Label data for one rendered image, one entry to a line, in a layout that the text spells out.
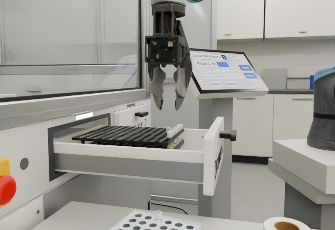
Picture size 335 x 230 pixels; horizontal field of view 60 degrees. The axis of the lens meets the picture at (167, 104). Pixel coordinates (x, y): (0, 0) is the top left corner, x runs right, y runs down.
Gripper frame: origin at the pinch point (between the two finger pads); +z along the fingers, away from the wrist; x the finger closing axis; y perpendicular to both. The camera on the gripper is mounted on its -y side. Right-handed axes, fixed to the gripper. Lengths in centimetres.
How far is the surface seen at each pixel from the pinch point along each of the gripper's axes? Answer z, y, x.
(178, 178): 13.5, 9.5, 4.3
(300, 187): 23.3, -21.3, 32.0
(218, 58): -18, -106, 2
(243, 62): -16, -119, 16
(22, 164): 10.5, 18.6, -22.7
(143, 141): 7.7, 5.4, -4.1
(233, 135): 6.2, 0.1, 14.1
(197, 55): -19, -96, -8
